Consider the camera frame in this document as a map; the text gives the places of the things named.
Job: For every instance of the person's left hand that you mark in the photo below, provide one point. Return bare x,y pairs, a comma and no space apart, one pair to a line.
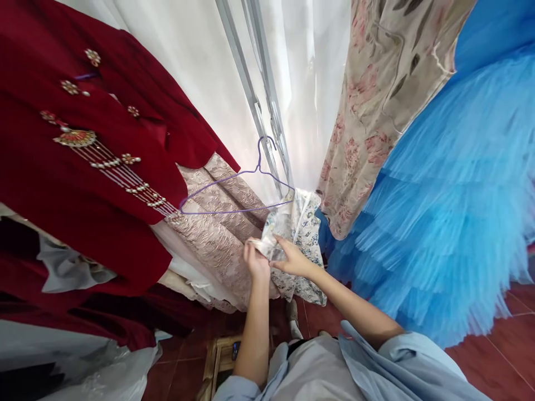
258,264

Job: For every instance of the person's right hand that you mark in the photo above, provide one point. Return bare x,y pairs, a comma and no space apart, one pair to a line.
297,262

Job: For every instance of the person's right thumb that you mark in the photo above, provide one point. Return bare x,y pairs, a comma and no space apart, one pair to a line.
279,265

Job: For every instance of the person's right index finger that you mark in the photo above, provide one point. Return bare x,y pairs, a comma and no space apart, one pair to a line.
283,246

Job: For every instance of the person's left fingers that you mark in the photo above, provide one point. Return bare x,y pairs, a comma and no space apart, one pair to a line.
252,245

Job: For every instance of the white blue floral garment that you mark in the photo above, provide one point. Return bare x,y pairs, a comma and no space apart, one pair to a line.
307,225

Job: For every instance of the beige brocade skirt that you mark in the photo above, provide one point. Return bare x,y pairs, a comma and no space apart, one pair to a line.
217,238

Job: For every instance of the person's legs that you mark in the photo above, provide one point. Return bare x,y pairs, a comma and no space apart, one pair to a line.
294,317

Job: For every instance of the white sheer underskirt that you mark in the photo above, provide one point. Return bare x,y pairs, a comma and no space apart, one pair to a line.
184,267

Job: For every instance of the small black object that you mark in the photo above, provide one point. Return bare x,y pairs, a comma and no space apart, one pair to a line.
236,350

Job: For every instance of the person's body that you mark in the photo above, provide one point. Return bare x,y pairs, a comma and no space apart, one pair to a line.
317,371

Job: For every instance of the wooden stool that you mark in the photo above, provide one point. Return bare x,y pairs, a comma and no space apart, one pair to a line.
217,361

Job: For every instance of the red velvet jacket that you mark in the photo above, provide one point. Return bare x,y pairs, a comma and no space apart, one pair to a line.
104,175

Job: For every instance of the beige pink floral dress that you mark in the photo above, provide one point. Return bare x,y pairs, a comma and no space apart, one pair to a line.
376,104

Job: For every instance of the blue tulle dress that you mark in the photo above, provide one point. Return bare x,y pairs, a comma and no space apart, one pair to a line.
451,209

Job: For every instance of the grey cloth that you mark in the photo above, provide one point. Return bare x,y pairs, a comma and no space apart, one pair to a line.
71,271

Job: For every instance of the white sheer curtain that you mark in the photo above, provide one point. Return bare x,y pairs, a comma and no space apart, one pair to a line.
188,62

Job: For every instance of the white plastic bag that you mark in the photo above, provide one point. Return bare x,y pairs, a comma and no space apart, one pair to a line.
104,376

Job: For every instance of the dark red velvet garment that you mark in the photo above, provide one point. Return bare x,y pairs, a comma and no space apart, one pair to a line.
62,311

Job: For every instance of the gold fan brooch pearl tassels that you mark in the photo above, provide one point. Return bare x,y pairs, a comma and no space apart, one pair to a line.
77,138

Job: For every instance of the grey metal window frame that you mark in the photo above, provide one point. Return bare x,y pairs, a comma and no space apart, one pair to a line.
251,85

